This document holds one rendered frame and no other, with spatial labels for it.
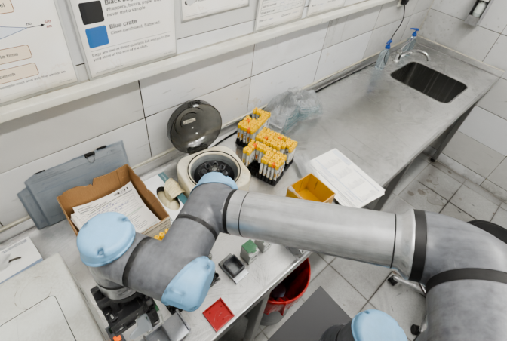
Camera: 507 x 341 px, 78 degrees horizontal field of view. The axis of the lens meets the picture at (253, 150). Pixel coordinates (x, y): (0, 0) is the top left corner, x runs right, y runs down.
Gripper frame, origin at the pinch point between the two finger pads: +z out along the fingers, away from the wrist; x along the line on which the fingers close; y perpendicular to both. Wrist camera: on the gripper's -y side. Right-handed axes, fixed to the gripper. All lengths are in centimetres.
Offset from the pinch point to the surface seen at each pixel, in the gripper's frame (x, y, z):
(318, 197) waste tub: -6, -74, 23
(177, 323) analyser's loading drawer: -0.6, -6.0, 20.6
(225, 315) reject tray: 5.3, -18.4, 24.5
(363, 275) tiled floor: 21, -121, 112
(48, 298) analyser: -13.0, 14.5, -5.4
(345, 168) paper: -9, -97, 23
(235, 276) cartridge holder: -1.6, -27.6, 22.9
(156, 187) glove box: -44, -24, 18
